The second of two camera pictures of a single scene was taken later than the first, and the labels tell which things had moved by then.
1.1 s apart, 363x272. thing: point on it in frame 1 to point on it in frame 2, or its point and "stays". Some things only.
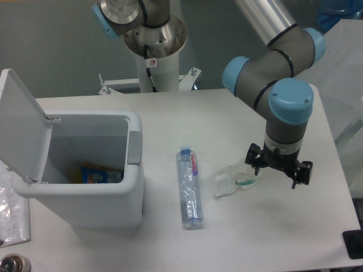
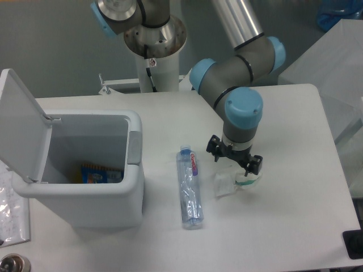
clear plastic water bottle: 191,200 stays
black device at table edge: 353,241 stays
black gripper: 286,162 to 218,149
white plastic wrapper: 230,181 stays
